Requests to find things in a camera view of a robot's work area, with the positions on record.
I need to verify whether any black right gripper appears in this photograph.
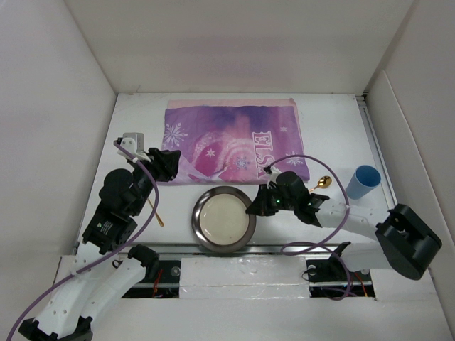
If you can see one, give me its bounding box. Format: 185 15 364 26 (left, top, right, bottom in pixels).
245 183 297 216

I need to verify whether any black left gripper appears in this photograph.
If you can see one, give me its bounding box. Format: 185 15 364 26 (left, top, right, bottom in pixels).
129 147 180 215

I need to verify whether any steel plate with cream centre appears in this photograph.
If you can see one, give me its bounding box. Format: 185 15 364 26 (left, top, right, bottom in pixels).
191 186 257 245

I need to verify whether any gold fork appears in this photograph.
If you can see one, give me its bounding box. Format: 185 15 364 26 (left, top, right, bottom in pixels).
147 198 164 227

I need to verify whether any purple pink Elsa placemat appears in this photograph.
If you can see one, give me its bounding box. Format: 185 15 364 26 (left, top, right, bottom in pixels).
162 98 310 185

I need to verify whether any gold spoon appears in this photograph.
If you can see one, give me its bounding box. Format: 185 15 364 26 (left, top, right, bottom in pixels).
309 175 333 193

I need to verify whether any blue plastic cup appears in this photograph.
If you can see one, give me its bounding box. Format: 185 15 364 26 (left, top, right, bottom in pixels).
346 165 381 200

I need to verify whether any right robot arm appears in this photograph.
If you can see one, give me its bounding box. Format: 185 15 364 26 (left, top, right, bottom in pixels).
246 167 442 281

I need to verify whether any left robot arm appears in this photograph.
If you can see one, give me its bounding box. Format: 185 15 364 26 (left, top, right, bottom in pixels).
17 147 181 340

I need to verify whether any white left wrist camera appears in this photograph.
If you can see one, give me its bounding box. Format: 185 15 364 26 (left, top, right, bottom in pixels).
114 132 150 161

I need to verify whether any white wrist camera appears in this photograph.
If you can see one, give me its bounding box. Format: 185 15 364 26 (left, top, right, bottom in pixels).
114 132 150 161
264 166 281 187

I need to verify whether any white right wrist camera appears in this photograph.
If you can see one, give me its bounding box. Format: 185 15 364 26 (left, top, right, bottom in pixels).
264 166 281 187

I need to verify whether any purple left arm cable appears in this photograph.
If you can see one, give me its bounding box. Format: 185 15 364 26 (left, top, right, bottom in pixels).
6 140 160 341

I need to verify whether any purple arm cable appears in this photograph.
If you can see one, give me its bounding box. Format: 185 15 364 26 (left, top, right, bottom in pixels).
266 154 353 302
6 140 160 341

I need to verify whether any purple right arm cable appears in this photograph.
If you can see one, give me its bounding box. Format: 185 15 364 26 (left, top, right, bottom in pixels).
266 154 353 302

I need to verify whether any aluminium front rail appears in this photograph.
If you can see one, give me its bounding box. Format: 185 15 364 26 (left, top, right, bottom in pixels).
73 241 378 255

